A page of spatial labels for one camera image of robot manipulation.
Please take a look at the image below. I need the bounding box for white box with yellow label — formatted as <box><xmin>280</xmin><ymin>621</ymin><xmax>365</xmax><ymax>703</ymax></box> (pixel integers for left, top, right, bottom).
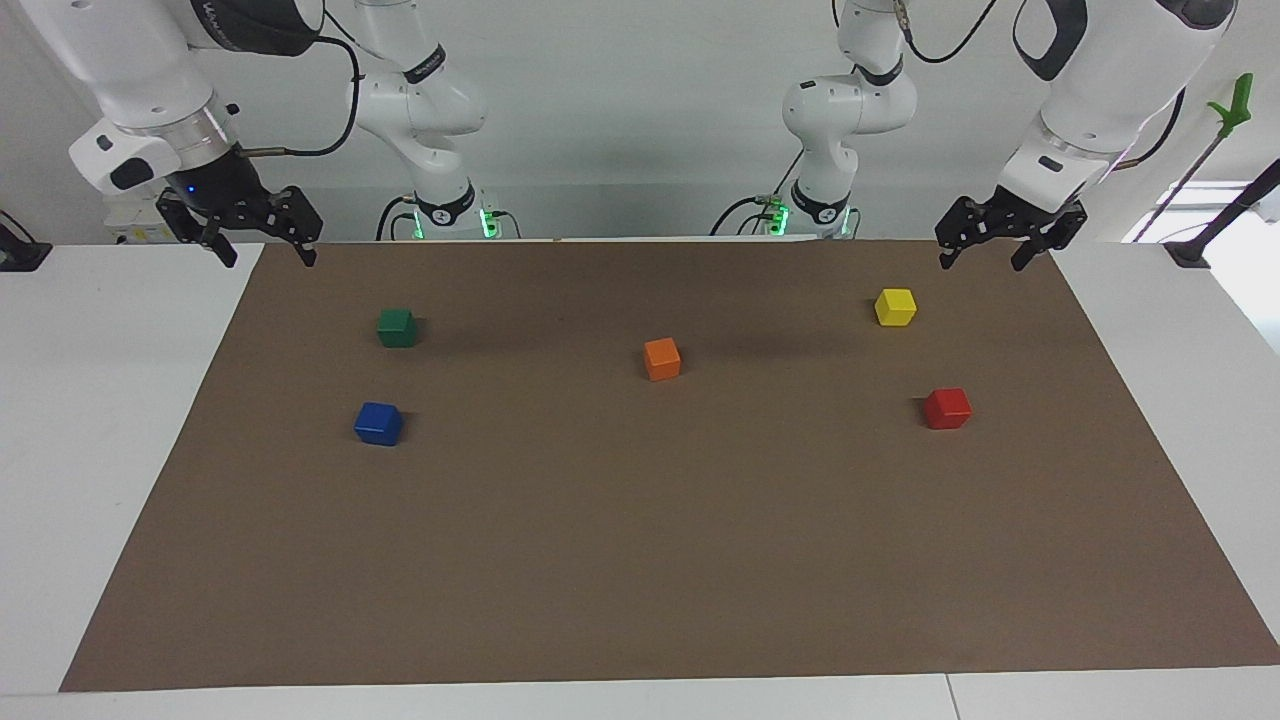
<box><xmin>105</xmin><ymin>190</ymin><xmax>183</xmax><ymax>245</ymax></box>

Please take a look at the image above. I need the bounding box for black left base cable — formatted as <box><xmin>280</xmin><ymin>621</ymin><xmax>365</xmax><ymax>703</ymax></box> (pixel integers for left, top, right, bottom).
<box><xmin>710</xmin><ymin>150</ymin><xmax>807</xmax><ymax>237</ymax></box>

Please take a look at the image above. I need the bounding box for black slanted stand with base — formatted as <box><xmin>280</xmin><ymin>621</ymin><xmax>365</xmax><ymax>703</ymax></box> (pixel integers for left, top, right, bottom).
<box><xmin>1165</xmin><ymin>158</ymin><xmax>1280</xmax><ymax>269</ymax></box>

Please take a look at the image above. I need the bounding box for red wooden block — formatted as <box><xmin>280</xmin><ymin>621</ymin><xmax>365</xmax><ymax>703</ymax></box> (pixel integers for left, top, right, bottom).
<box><xmin>923</xmin><ymin>388</ymin><xmax>973</xmax><ymax>431</ymax></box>

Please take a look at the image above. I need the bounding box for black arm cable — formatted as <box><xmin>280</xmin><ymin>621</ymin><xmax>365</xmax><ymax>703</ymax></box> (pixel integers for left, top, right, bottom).
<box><xmin>895</xmin><ymin>0</ymin><xmax>1187</xmax><ymax>171</ymax></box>
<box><xmin>240</xmin><ymin>35</ymin><xmax>362</xmax><ymax>159</ymax></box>

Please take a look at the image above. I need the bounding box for black right base cable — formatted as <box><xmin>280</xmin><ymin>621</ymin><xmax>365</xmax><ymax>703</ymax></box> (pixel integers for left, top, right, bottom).
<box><xmin>376</xmin><ymin>195</ymin><xmax>417</xmax><ymax>241</ymax></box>

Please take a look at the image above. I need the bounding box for black table clamp mount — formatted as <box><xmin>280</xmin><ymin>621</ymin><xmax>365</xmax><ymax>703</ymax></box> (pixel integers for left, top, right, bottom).
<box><xmin>0</xmin><ymin>210</ymin><xmax>53</xmax><ymax>273</ymax></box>

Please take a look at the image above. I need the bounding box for thin pole with green tip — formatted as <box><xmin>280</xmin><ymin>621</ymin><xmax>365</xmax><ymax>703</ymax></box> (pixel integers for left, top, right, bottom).
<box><xmin>1140</xmin><ymin>72</ymin><xmax>1254</xmax><ymax>241</ymax></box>

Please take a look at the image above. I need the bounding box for brown table mat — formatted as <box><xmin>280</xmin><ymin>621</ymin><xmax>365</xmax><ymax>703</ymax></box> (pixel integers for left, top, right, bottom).
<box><xmin>60</xmin><ymin>238</ymin><xmax>1280</xmax><ymax>693</ymax></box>

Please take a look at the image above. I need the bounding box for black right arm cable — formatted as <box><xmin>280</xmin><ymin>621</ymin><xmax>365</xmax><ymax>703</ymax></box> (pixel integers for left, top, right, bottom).
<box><xmin>240</xmin><ymin>35</ymin><xmax>362</xmax><ymax>159</ymax></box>

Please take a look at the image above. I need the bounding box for blue wooden block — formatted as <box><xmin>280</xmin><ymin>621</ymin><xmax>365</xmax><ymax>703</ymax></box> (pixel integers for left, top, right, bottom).
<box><xmin>354</xmin><ymin>402</ymin><xmax>404</xmax><ymax>447</ymax></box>

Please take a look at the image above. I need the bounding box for black base cable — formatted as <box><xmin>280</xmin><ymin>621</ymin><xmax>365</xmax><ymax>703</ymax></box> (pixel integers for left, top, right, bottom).
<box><xmin>376</xmin><ymin>195</ymin><xmax>417</xmax><ymax>241</ymax></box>
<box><xmin>710</xmin><ymin>150</ymin><xmax>807</xmax><ymax>237</ymax></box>

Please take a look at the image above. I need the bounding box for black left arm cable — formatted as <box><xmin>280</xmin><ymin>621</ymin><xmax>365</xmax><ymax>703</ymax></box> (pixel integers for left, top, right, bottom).
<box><xmin>895</xmin><ymin>0</ymin><xmax>1187</xmax><ymax>171</ymax></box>

